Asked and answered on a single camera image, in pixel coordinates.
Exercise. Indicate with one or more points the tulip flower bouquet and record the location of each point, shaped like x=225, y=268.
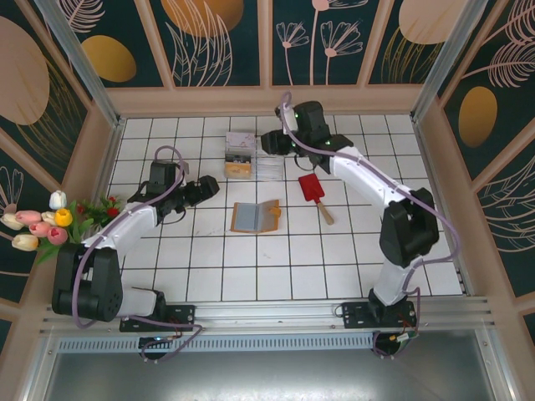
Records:
x=48, y=252

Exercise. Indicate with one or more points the gold card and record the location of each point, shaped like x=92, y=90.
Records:
x=238, y=170

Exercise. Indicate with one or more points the yellow artificial tulip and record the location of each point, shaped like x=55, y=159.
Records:
x=62, y=217

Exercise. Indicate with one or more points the white artificial tulip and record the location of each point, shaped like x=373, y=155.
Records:
x=58, y=199

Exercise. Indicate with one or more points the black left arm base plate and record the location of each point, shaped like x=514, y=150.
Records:
x=184, y=317

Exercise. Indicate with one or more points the brushed metal sheet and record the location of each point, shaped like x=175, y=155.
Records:
x=267, y=376

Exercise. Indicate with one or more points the white floral card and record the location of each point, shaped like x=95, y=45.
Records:
x=240, y=142

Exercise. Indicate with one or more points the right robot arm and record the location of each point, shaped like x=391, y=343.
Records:
x=363, y=171

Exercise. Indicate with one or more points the aluminium mounting rail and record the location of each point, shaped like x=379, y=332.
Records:
x=267, y=313

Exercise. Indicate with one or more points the black printed card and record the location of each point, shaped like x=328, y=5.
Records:
x=239, y=158

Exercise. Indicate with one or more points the deep pink artificial tulip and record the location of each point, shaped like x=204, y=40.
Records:
x=57, y=235

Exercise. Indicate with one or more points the aluminium frame post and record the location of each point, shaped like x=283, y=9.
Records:
x=443, y=62
x=83, y=71

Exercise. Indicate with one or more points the cream artificial tulip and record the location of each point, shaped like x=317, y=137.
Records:
x=25, y=241
x=48, y=217
x=11, y=221

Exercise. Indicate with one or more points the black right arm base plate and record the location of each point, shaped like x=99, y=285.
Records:
x=355, y=317

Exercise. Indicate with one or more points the red flower green sprig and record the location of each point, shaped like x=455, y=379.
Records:
x=100, y=209

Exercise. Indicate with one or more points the orange leather card holder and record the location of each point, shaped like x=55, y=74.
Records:
x=269, y=221

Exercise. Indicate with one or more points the clear acrylic card stand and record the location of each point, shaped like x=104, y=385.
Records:
x=269, y=167

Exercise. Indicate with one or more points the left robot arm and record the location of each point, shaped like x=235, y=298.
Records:
x=121, y=225

